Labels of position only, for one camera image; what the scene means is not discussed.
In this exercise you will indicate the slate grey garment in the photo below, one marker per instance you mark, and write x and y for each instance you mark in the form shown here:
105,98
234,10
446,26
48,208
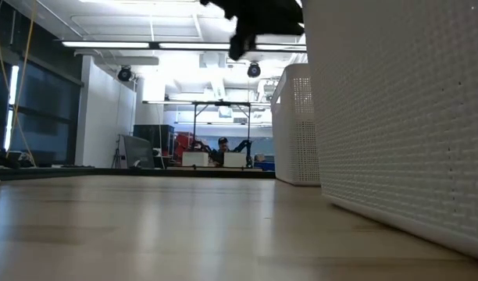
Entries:
262,15

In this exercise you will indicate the black background robot arm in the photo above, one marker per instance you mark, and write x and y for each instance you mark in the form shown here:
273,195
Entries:
198,146

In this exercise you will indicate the blue background robot arm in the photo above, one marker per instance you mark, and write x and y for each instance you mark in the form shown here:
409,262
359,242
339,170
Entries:
243,146

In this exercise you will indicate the person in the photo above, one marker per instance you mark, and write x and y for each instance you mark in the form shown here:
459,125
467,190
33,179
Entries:
223,145

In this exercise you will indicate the white box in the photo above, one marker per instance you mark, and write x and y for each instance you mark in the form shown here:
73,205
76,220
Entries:
195,159
235,159

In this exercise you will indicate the blue box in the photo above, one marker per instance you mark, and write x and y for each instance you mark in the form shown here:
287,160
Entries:
264,164

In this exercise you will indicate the red equipment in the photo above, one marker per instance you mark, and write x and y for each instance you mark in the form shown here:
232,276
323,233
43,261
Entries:
182,142

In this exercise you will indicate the round black ceiling device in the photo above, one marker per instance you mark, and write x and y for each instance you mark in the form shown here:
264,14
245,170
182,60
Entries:
124,73
254,70

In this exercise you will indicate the background fluorescent light bar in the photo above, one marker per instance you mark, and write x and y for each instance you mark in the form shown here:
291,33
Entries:
166,102

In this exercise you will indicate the grey monitor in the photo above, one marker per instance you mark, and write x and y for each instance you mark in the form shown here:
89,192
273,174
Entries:
139,152

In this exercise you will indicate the long ceiling light tube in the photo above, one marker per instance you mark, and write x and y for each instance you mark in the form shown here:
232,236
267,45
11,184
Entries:
192,46
106,44
280,47

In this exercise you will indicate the black tripod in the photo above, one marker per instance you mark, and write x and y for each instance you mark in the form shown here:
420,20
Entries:
117,156

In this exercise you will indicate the large white perforated laundry basket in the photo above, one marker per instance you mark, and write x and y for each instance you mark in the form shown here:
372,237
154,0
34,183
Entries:
399,117

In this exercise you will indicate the vertical white light strip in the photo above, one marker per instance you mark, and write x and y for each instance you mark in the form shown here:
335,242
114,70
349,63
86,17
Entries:
13,82

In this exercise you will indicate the black metal station frame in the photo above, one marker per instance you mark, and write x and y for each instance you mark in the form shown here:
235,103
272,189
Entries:
222,104

